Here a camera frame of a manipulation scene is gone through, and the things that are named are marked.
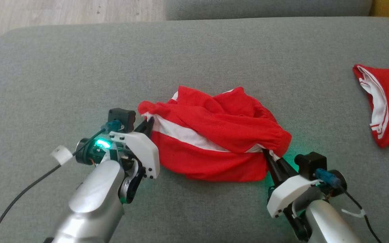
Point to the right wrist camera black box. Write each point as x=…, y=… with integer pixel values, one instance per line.
x=311, y=163

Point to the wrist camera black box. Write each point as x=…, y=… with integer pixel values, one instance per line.
x=122, y=118
x=311, y=163

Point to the red shorts white stripe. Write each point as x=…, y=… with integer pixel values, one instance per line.
x=221, y=121

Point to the grey sofa seat cushion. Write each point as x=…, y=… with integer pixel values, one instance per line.
x=268, y=8

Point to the large grey sofa chaise cushion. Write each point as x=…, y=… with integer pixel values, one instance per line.
x=194, y=54

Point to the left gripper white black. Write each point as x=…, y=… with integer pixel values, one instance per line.
x=140, y=148

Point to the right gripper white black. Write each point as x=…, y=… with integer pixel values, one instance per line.
x=289, y=194

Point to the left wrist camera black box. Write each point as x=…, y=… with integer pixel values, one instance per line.
x=122, y=118

